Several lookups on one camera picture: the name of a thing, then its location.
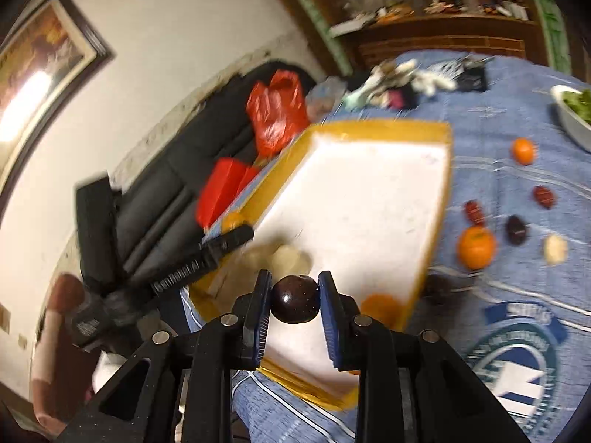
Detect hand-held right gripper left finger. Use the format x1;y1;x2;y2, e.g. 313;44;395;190
55;270;273;443

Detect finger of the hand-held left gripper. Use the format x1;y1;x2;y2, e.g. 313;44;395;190
201;224;256;260

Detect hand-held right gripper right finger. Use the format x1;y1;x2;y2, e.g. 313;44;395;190
318;270;532;443

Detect white peeled food chunk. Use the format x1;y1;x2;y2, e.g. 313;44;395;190
543;234;568;266
222;242;275;287

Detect dark purple plum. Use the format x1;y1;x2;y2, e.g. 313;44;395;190
505;215;528;246
270;274;321;324
422;273;455;305

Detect large white cylindrical food chunk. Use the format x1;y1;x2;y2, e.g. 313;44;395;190
272;244;311;278

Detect yellow-edged white tray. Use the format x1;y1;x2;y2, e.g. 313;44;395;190
189;120;455;411

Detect red jujube date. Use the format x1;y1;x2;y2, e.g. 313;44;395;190
464;200;488;227
534;185;556;209

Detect person's left forearm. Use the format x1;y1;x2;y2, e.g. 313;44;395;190
30;273;93;439

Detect black leather sofa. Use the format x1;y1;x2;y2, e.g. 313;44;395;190
76;60;324;296

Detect red plastic bag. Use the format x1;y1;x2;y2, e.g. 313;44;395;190
246;70;309;157

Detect clear plastic bag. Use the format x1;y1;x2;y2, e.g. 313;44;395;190
305;76;347;118

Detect pale green cloth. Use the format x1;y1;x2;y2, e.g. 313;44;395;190
344;87;371;111

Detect white flat box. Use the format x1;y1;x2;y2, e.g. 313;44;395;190
329;15;377;38

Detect white patterned cloth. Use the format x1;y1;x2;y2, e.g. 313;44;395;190
369;59;457;99

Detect blue plaid tablecloth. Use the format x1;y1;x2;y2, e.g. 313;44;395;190
185;51;591;443

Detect black box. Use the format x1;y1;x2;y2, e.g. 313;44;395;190
455;62;489;93

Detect wooden mirrored cabinet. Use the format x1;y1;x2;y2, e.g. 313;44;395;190
272;0;555;75

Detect white bowl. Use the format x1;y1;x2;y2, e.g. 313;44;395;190
551;85;591;153

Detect pile of assorted small items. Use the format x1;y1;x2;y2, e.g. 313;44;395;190
330;0;529;38

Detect green leafy vegetables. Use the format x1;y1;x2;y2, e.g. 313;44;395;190
561;91;591;124

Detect framed wall picture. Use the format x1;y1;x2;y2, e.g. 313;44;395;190
0;0;114;213

